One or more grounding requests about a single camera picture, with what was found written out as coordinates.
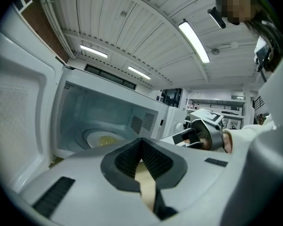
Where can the dark window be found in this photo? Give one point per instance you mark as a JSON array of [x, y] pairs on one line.
[[108, 75]]

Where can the person's head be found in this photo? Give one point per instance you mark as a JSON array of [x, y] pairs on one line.
[[238, 6]]

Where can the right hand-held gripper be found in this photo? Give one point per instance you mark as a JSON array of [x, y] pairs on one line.
[[212, 131]]

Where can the person's right forearm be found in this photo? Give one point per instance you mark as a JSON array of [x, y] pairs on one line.
[[245, 132]]

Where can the long ceiling light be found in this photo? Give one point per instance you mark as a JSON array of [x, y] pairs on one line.
[[93, 51], [194, 41], [139, 72]]

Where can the round ceiling detector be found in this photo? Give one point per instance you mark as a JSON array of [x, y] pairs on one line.
[[215, 51]]

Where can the yellow-green food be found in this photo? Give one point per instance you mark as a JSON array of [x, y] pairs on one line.
[[107, 140]]

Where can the white round plate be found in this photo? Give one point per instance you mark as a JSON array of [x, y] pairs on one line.
[[92, 139]]

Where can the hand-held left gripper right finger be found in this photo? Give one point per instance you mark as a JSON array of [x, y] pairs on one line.
[[198, 185]]

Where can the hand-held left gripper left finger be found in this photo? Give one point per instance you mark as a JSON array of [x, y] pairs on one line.
[[85, 185]]

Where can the white microwave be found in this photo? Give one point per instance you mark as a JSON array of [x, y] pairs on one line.
[[113, 95]]

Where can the white storage shelving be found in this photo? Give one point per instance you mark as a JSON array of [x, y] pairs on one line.
[[217, 100]]

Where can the black head-worn device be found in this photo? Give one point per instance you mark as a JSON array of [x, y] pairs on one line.
[[217, 18]]

